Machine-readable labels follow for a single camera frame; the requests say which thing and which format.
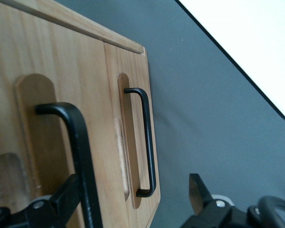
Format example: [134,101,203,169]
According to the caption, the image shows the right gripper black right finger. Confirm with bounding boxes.
[180,173,248,228]

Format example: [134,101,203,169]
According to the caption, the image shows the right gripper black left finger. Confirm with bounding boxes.
[24,173,84,228]

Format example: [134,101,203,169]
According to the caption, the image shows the black metal drawer handle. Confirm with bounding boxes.
[34,102,103,228]
[123,87,157,198]

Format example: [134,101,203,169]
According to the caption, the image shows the wooden drawer cabinet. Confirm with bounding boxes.
[20,0,147,57]

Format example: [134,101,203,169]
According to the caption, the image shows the white rectangular plastic tray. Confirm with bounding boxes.
[175,0,285,125]

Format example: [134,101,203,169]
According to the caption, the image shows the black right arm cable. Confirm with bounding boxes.
[257,196,285,228]

